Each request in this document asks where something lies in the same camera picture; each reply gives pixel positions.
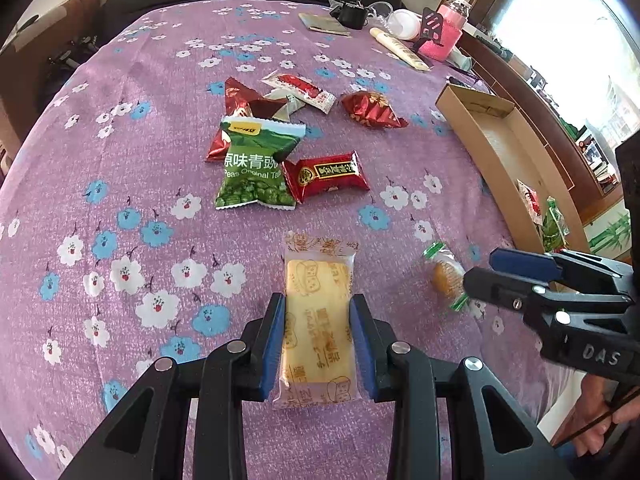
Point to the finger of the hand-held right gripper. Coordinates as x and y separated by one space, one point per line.
500 287
520 261

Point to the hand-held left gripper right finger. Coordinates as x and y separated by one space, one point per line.
361 355

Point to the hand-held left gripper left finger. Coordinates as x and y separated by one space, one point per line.
272 360

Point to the round cookie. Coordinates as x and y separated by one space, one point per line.
445 277

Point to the yellow bread packet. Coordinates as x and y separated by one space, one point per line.
315 300

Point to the shallow cardboard box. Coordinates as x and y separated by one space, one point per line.
500 140

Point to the dark red gold label packet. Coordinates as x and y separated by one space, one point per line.
327 175

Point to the green pea snack packet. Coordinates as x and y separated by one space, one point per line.
552 230
257 170

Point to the red patterned snack packet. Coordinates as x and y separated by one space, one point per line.
372 110

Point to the shiny red snack packet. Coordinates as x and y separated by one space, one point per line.
240 95

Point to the person's right hand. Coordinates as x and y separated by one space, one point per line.
590 395

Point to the white and red snack packet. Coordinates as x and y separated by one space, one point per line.
530 202

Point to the bamboo picture panel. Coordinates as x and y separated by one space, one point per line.
612 232

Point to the wooden window sill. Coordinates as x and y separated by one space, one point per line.
550 125

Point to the black smartphone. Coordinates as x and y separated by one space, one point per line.
460 81

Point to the pale green cloth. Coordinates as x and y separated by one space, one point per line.
462 62

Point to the wooden framed window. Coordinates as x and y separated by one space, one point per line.
560 35

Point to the bottle in pink knit sleeve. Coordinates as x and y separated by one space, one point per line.
442 35

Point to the cream tube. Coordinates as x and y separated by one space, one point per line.
400 50

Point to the black slotted stand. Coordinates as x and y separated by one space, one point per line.
430 27

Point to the small white green packet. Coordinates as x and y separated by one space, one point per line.
287 107

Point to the white jar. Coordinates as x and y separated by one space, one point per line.
402 25

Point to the long white red snack packet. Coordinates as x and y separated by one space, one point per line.
300 87

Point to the clear plastic cup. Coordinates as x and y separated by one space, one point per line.
382 10

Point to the black cup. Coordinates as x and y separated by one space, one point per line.
352 15

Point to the grey booklet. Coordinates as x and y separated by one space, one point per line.
325 24

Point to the dark metal tool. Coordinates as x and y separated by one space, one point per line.
70 55

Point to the brown armchair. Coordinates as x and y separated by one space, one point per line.
75 15

